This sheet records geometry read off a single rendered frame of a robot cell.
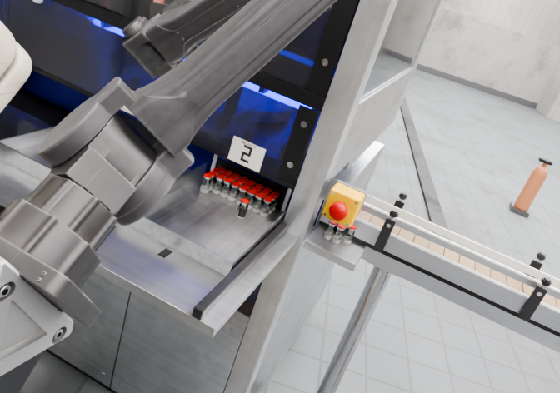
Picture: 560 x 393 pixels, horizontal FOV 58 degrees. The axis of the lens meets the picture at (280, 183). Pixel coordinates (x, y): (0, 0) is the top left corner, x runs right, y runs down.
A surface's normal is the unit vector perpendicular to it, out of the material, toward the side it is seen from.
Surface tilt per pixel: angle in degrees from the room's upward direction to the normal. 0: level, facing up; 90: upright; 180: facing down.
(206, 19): 116
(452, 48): 90
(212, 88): 79
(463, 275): 90
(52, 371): 0
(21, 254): 37
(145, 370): 90
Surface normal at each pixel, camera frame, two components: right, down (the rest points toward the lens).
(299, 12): 0.36, 0.32
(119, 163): 0.50, 0.17
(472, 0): -0.15, 0.38
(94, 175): 0.66, -0.04
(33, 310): 0.87, 0.41
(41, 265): 0.00, -0.52
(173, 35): -0.29, 0.71
